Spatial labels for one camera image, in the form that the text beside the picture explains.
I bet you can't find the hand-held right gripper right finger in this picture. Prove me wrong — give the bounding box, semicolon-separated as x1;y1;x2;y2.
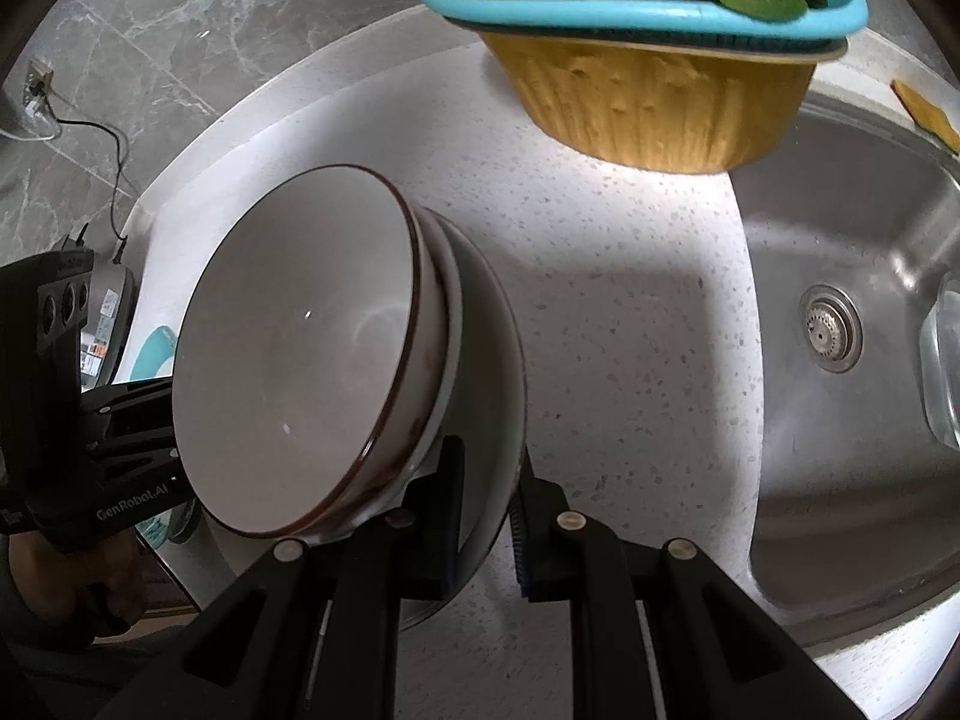
510;450;871;720

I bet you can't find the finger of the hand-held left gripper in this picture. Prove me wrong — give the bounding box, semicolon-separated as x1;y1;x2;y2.
79;379;177;430
82;426;182;478

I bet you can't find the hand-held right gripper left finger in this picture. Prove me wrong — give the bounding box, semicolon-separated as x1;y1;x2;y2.
176;435;468;720

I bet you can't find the deep teal rim plate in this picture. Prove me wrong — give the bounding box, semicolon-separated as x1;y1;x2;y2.
131;323;200;549

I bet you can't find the large white bowl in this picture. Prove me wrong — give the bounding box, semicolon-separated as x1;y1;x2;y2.
300;208;529;635

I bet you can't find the small floral bowl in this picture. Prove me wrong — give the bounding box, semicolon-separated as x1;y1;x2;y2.
170;166;452;538

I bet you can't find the small white bowl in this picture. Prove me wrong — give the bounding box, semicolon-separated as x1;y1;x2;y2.
307;205;464;545

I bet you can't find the person's left hand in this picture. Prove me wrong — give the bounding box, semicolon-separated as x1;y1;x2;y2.
6;531;152;644

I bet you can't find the stainless steel sink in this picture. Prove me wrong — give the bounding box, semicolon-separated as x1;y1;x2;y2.
730;81;960;651

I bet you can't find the yellow plastic basin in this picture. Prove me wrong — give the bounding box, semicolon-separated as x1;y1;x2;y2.
478;28;819;174

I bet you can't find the clear glass bowl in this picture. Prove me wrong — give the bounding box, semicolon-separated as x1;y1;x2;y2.
918;268;960;452

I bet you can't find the yellow sponge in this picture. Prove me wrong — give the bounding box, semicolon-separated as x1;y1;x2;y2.
891;80;960;154

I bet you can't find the black power cable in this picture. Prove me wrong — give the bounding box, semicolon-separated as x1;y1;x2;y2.
28;88;134;260

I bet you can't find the wall socket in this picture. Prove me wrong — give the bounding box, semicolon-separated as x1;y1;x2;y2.
25;58;58;104

